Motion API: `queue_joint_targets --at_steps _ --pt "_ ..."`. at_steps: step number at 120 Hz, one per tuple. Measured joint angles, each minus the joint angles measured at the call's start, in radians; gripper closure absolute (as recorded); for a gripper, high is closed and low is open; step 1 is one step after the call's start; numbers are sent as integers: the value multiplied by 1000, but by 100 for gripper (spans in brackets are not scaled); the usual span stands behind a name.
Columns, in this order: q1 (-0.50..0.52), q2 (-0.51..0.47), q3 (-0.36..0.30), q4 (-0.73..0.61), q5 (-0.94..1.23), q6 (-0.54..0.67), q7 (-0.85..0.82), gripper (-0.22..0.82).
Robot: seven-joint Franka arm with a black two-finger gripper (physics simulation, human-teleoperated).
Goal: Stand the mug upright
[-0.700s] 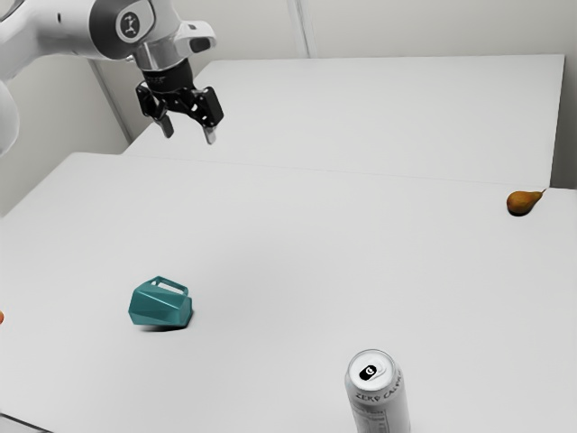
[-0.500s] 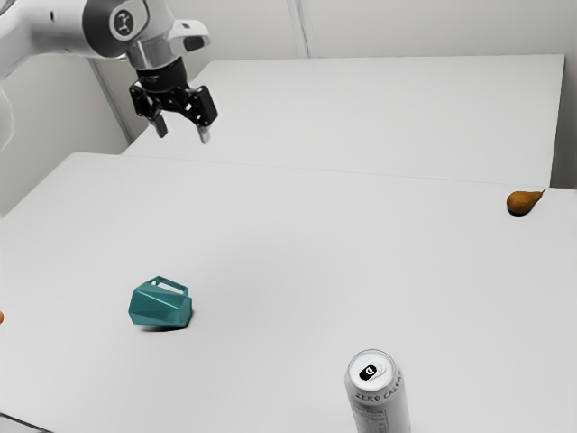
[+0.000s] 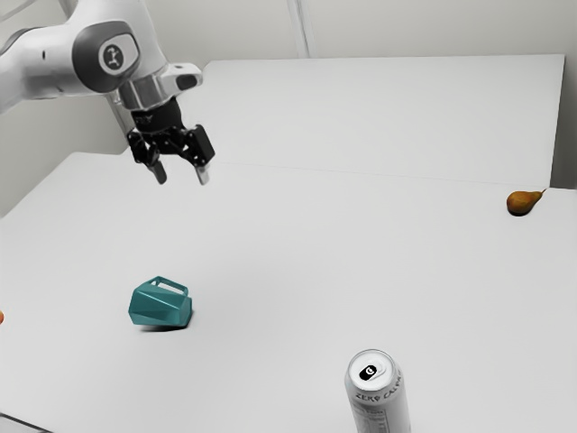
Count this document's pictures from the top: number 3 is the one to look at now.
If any teal faceted mug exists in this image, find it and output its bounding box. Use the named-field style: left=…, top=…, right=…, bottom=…
left=127, top=275, right=194, bottom=329

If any brown pear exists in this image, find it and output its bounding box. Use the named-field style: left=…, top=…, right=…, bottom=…
left=506, top=188, right=548, bottom=217

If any silver drink can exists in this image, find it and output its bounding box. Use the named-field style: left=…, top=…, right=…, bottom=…
left=344, top=348, right=412, bottom=433

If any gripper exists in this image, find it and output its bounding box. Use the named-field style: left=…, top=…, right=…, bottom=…
left=125, top=97, right=215, bottom=187

